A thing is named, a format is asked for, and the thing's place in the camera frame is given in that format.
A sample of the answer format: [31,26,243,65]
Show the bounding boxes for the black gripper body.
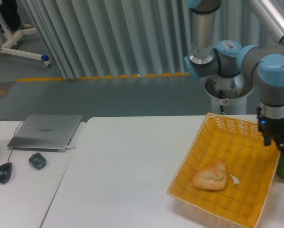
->
[256,107,284,145]

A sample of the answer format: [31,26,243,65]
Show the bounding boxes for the black earbud case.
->
[28,152,47,170]

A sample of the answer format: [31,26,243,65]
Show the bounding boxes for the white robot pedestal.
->
[205,73,254,115]

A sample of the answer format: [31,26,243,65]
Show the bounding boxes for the white paper scrap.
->
[230,175,240,185]

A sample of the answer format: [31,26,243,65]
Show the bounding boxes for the yellow woven basket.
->
[167,113,280,228]

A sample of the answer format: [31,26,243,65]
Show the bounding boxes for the silver closed laptop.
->
[8,114,82,152]

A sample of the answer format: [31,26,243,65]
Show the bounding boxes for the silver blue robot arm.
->
[185,0,284,165]

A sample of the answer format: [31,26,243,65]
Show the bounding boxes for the black laptop cable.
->
[0,119,26,138]

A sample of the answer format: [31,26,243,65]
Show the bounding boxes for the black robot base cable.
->
[218,89,226,115]

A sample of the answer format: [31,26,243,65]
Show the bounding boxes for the person legs in background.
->
[0,0,32,32]

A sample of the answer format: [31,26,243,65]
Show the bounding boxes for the black computer mouse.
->
[0,162,13,184]

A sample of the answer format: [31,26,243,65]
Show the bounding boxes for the triangular golden bread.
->
[192,160,227,191]

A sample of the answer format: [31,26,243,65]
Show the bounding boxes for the white rolling stand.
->
[0,0,51,67]

